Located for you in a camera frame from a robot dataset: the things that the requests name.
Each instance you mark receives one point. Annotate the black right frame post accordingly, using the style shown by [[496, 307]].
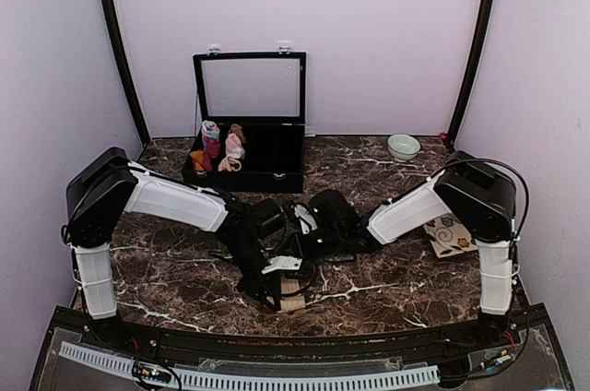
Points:
[[469, 78]]

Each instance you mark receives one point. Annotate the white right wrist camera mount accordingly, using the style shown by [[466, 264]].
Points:
[[305, 218]]

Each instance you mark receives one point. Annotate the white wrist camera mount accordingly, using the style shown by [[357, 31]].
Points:
[[282, 263], [305, 218]]

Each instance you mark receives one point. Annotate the small circuit board left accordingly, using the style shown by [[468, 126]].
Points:
[[150, 374]]

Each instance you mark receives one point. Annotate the pink white rolled sock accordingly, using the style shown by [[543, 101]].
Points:
[[234, 148]]

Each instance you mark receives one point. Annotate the pale green bowl at back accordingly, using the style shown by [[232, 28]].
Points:
[[403, 147]]

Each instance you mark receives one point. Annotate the magenta rolled sock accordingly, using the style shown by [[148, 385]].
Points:
[[210, 152]]

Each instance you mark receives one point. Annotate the black frame post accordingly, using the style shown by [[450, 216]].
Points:
[[120, 57], [469, 78]]

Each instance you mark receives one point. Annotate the small circuit board right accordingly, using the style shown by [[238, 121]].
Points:
[[499, 358]]

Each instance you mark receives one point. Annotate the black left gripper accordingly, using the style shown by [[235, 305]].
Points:
[[255, 291]]

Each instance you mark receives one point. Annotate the small circuit board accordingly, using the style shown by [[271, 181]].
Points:
[[499, 358], [150, 374]]

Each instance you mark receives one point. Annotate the square floral plate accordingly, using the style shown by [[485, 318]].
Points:
[[449, 237]]

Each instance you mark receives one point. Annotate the black left frame post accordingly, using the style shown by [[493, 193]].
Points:
[[120, 57]]

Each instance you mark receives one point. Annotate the multicolour rolled sock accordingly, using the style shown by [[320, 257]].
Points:
[[210, 130]]

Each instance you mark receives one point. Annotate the beige rolled sock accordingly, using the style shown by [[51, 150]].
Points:
[[229, 164]]

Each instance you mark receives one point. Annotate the black box with glass lid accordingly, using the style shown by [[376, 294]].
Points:
[[265, 93]]

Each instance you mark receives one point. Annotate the orange rolled sock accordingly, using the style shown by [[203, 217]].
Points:
[[197, 158]]

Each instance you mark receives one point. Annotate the striped beige maroon sock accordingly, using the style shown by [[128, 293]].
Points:
[[289, 302]]

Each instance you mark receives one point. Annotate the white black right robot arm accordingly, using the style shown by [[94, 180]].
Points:
[[468, 202]]

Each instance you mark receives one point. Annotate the brown rolled sock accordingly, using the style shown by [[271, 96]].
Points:
[[236, 129]]

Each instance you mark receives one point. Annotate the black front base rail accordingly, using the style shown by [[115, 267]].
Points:
[[443, 343]]

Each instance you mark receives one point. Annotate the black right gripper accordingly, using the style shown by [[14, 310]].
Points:
[[304, 248]]

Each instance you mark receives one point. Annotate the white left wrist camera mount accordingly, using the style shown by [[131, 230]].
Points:
[[282, 263]]

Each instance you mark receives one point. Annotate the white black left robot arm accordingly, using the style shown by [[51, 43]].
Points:
[[113, 185]]

